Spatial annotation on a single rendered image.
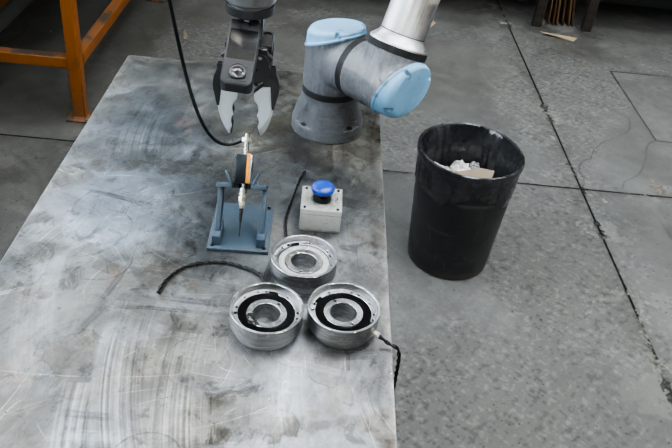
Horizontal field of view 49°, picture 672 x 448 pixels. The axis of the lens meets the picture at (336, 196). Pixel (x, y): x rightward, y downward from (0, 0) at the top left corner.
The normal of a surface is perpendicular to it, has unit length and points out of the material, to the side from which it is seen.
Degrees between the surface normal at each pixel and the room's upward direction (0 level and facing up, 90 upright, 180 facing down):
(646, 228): 0
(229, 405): 0
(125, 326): 0
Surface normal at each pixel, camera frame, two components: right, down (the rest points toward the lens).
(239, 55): 0.13, -0.44
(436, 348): 0.10, -0.82
